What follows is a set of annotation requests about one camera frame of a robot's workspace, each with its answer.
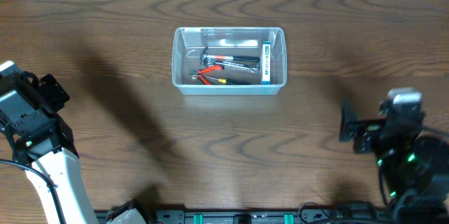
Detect white blue small box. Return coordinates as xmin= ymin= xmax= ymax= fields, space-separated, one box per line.
xmin=260 ymin=41 xmax=271 ymax=85

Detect black yellow screwdriver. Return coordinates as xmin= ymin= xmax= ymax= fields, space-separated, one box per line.
xmin=203 ymin=76 xmax=248 ymax=85

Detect silver double ended wrench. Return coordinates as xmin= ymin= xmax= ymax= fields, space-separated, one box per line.
xmin=203 ymin=58 xmax=260 ymax=72

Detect black orange hammer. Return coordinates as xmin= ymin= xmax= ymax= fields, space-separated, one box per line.
xmin=200 ymin=46 xmax=260 ymax=65

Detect orange handled pliers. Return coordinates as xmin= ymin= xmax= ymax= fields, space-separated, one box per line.
xmin=191 ymin=65 xmax=224 ymax=85

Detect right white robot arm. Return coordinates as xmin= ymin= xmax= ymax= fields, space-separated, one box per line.
xmin=339 ymin=99 xmax=448 ymax=223

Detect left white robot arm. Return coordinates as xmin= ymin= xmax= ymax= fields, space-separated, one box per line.
xmin=1 ymin=60 xmax=98 ymax=223

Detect clear plastic container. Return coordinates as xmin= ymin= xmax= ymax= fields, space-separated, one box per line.
xmin=172 ymin=27 xmax=287 ymax=95

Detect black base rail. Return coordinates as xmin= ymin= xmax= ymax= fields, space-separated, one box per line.
xmin=94 ymin=208 xmax=418 ymax=224

